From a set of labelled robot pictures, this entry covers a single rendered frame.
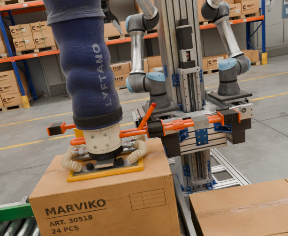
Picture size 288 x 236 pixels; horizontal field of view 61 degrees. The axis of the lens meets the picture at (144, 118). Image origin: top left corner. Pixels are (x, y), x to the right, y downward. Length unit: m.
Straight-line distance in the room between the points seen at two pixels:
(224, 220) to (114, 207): 0.60
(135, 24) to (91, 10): 0.76
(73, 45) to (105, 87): 0.20
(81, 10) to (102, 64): 0.21
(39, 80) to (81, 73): 8.85
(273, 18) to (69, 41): 10.71
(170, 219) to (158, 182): 0.19
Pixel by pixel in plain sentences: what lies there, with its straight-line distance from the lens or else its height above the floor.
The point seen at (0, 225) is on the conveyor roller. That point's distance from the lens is 1.88.
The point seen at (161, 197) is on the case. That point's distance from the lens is 1.10.
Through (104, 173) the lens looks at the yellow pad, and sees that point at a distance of 1.11.
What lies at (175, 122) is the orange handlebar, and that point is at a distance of 1.17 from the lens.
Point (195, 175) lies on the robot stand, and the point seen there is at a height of 0.42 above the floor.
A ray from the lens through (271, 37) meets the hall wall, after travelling 11.45.
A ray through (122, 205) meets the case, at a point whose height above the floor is 0.84.
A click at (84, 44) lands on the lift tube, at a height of 1.50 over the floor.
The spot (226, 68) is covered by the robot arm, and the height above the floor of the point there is 1.22.
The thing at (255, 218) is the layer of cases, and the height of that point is 0.54.
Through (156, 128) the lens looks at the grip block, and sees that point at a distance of 1.12.
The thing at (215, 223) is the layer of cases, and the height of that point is 0.54.
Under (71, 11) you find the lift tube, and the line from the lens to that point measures 1.02.
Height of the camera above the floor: 1.49
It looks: 18 degrees down
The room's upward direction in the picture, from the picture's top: 9 degrees counter-clockwise
